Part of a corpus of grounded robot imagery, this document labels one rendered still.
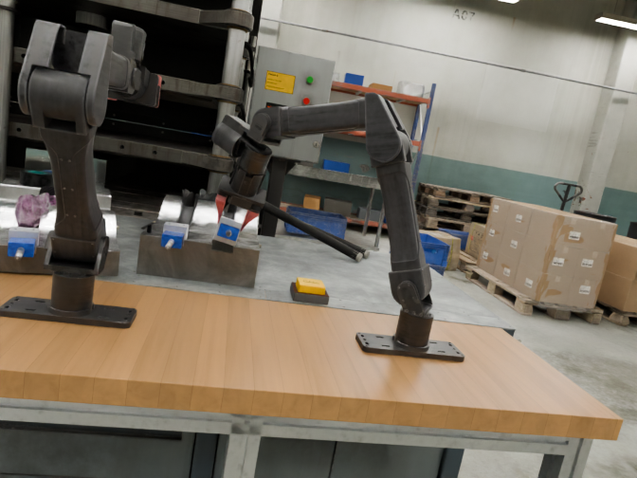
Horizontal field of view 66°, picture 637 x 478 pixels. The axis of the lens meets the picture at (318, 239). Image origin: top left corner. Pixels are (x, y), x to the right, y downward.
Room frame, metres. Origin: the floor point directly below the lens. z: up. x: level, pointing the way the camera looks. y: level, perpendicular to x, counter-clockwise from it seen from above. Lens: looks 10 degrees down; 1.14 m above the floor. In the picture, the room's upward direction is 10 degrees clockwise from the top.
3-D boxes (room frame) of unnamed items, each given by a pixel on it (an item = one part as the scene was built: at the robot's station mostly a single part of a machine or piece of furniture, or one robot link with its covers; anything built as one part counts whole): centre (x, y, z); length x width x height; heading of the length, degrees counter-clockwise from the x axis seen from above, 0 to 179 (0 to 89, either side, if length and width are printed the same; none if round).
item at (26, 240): (0.90, 0.55, 0.86); 0.13 x 0.05 x 0.05; 28
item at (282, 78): (2.04, 0.22, 0.74); 0.31 x 0.22 x 1.47; 100
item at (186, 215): (1.29, 0.31, 0.92); 0.35 x 0.16 x 0.09; 10
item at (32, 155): (2.00, 0.98, 0.87); 0.50 x 0.27 x 0.17; 10
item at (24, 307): (0.77, 0.38, 0.84); 0.20 x 0.07 x 0.08; 101
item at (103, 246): (0.78, 0.39, 0.90); 0.09 x 0.06 x 0.06; 101
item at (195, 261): (1.31, 0.30, 0.87); 0.50 x 0.26 x 0.14; 10
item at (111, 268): (1.16, 0.64, 0.86); 0.50 x 0.26 x 0.11; 28
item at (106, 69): (0.78, 0.39, 1.17); 0.30 x 0.09 x 0.12; 11
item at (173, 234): (1.03, 0.31, 0.89); 0.13 x 0.05 x 0.05; 10
